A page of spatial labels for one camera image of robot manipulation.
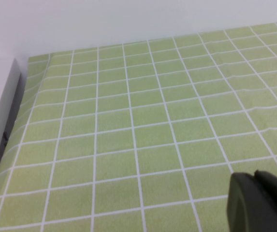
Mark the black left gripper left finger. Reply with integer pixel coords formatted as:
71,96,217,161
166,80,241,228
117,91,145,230
226,172,277,232

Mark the green checked tablecloth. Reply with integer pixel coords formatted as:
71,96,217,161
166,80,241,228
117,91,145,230
0,21,277,232

